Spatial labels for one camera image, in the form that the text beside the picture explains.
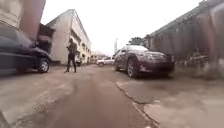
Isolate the silver car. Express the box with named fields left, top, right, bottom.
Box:
left=96, top=56, right=116, bottom=68

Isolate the pole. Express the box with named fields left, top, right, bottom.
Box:
left=114, top=37, right=118, bottom=54

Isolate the dark grey car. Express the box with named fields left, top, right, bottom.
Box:
left=113, top=44, right=176, bottom=79

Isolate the tree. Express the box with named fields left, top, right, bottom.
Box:
left=127, top=36, right=144, bottom=46

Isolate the brown dirt road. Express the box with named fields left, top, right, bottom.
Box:
left=0, top=63, right=224, bottom=128

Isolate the person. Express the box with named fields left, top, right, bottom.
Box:
left=64, top=37, right=79, bottom=74

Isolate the long beige building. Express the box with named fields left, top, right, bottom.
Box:
left=37, top=8, right=93, bottom=66

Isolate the grey concrete slab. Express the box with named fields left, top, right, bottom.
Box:
left=115, top=77, right=224, bottom=128

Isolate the dark blue car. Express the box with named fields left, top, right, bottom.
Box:
left=0, top=21, right=53, bottom=75

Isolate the long boundary wall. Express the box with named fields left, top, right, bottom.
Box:
left=141, top=0, right=224, bottom=73

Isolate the building with red-brown wall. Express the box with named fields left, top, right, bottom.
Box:
left=0, top=0, right=47, bottom=41

